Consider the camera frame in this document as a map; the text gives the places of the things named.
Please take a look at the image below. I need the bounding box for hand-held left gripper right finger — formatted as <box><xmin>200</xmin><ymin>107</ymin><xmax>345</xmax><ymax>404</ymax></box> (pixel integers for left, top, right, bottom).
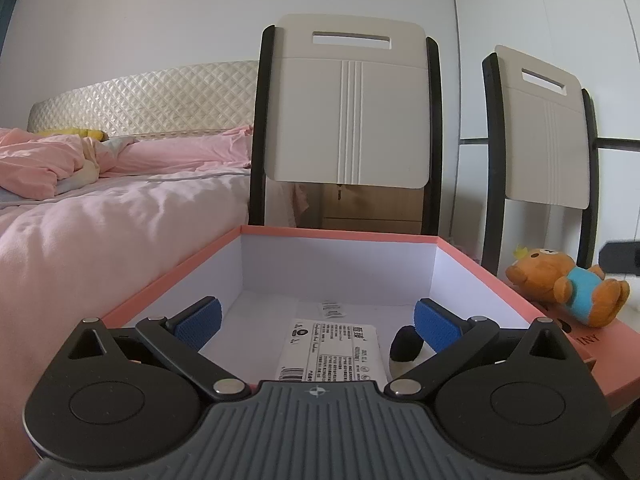
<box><xmin>384</xmin><ymin>298</ymin><xmax>571</xmax><ymax>402</ymax></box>

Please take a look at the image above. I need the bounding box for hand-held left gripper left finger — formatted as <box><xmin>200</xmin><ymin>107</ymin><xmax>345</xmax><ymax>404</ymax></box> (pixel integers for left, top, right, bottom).
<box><xmin>67</xmin><ymin>296</ymin><xmax>252</xmax><ymax>402</ymax></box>

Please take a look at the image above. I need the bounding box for brown bear plush toy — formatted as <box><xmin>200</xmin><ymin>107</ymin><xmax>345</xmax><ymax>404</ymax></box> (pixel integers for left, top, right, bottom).
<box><xmin>506</xmin><ymin>245</ymin><xmax>631</xmax><ymax>328</ymax></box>

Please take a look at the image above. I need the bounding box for pink box lid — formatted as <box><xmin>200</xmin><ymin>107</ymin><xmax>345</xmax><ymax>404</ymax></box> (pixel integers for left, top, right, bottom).
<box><xmin>510</xmin><ymin>280</ymin><xmax>635</xmax><ymax>397</ymax></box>

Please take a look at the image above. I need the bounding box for pink cardboard box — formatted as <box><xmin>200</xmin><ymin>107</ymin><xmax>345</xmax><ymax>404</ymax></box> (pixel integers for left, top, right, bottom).
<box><xmin>100</xmin><ymin>225</ymin><xmax>548</xmax><ymax>396</ymax></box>

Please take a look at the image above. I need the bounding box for black and white plush toy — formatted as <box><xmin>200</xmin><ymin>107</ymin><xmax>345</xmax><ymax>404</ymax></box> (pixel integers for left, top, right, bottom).
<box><xmin>387</xmin><ymin>325</ymin><xmax>436</xmax><ymax>376</ymax></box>

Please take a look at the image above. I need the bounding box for white labelled packet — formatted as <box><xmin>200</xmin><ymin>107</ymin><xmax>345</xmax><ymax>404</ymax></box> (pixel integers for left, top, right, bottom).
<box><xmin>281</xmin><ymin>317</ymin><xmax>393</xmax><ymax>383</ymax></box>

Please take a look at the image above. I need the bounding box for bed with pink sheet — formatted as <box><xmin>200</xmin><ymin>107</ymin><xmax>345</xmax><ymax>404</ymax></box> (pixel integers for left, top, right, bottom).
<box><xmin>0</xmin><ymin>167</ymin><xmax>251</xmax><ymax>461</ymax></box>

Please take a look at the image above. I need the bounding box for beige folding chair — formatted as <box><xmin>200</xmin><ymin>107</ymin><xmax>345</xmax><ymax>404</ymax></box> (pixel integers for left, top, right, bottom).
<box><xmin>248</xmin><ymin>14</ymin><xmax>443</xmax><ymax>237</ymax></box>
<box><xmin>481</xmin><ymin>44</ymin><xmax>601</xmax><ymax>278</ymax></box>

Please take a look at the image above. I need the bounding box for pink pillow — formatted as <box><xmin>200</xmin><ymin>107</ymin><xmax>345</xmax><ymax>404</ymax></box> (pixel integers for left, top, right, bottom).
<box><xmin>100</xmin><ymin>127</ymin><xmax>251</xmax><ymax>176</ymax></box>

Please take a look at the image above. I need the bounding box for crumpled pink duvet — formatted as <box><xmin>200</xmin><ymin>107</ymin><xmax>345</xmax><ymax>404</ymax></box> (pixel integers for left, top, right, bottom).
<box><xmin>0</xmin><ymin>127</ymin><xmax>103</xmax><ymax>198</ymax></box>

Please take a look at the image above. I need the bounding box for quilted cream headboard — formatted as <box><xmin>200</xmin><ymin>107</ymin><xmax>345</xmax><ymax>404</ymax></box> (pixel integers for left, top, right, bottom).
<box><xmin>27</xmin><ymin>60</ymin><xmax>258</xmax><ymax>141</ymax></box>

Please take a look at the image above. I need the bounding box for teal curtain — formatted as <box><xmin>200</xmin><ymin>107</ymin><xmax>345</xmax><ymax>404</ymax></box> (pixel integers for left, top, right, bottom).
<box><xmin>0</xmin><ymin>0</ymin><xmax>21</xmax><ymax>56</ymax></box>

